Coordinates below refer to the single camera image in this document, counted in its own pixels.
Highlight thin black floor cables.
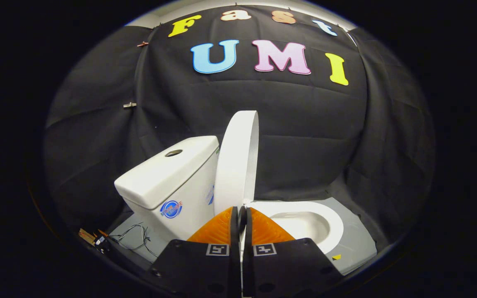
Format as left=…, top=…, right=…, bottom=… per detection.
left=109, top=222, right=159, bottom=258

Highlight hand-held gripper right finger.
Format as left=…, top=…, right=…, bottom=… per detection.
left=242, top=206, right=345, bottom=298

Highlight black backdrop cloth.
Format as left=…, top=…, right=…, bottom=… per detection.
left=43, top=5, right=436, bottom=250

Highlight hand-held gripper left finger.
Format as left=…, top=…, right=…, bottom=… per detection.
left=149, top=206, right=241, bottom=298

